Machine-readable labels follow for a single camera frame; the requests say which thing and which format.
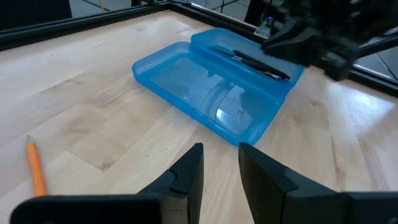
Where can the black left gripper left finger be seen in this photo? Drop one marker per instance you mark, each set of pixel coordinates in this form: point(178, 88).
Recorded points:
point(192, 174)

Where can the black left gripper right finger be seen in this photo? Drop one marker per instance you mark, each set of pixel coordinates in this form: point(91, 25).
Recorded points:
point(267, 186)

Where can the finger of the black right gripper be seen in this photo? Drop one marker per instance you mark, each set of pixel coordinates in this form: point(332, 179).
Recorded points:
point(292, 45)

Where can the black pen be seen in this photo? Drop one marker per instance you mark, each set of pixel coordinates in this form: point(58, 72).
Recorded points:
point(236, 59)
point(264, 63)

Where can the blue plastic pencil box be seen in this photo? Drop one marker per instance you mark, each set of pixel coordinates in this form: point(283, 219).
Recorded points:
point(186, 77)

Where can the orange pencil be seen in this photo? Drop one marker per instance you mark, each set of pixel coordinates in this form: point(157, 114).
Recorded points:
point(35, 168)

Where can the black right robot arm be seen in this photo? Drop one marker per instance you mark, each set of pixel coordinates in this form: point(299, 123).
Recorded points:
point(373, 18)

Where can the black aluminium table frame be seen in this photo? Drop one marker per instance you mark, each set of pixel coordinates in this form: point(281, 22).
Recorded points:
point(77, 21)

